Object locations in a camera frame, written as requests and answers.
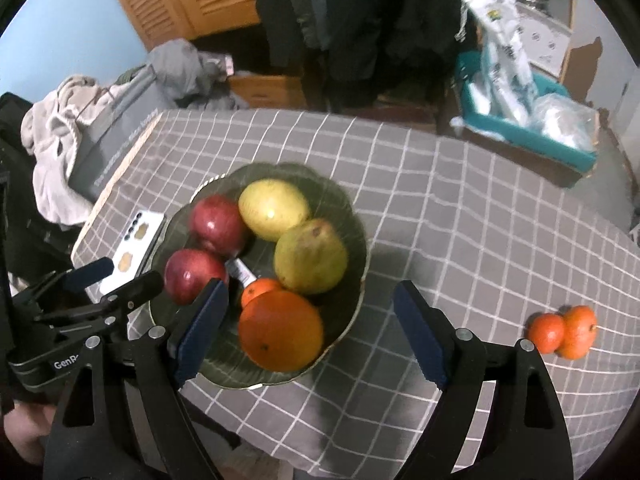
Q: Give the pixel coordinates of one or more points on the grey garment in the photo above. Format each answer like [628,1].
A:
[180,70]

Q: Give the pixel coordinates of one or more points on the clear plastic bag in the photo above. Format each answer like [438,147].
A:
[565,120]

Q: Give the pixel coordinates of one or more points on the white patterned box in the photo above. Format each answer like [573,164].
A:
[545,40]

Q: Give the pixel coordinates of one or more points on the white printed plastic bag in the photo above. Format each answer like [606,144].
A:
[505,60]

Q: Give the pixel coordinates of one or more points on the yellow green mango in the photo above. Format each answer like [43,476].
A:
[272,210]

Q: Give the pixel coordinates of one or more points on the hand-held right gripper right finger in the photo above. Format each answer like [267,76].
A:
[420,335]

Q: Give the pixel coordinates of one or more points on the large orange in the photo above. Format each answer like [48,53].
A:
[280,330]

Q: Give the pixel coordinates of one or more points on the small tangerine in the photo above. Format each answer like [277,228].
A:
[546,332]
[580,332]
[260,290]

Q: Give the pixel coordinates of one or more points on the teal box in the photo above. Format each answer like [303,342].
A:
[525,135]

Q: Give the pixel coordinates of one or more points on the green brown pear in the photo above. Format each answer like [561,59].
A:
[310,260]

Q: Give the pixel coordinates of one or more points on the person's left hand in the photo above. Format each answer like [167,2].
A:
[25,432]

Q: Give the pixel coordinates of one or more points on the small pink object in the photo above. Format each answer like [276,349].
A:
[227,65]

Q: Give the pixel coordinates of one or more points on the dark hanging clothes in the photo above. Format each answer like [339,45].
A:
[360,20]

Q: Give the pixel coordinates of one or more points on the beige cloth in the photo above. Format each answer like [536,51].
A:
[55,125]

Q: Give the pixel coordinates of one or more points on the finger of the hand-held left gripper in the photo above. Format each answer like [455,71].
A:
[142,287]
[90,271]

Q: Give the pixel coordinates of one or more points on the white smartphone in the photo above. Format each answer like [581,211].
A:
[145,230]

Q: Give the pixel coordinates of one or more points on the red apple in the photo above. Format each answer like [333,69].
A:
[215,222]
[192,275]

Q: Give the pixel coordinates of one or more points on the cardboard box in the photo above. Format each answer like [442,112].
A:
[545,165]

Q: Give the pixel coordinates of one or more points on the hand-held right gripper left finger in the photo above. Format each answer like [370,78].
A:
[200,335]

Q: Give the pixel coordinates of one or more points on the grey printed bag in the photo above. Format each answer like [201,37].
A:
[110,145]

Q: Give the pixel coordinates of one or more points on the grey checked tablecloth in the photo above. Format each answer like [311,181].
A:
[450,210]

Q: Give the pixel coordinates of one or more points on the green glass bowl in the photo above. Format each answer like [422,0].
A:
[325,192]

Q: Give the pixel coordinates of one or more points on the wooden box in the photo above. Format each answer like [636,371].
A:
[265,91]

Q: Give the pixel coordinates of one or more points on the black fabric object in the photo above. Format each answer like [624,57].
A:
[20,160]

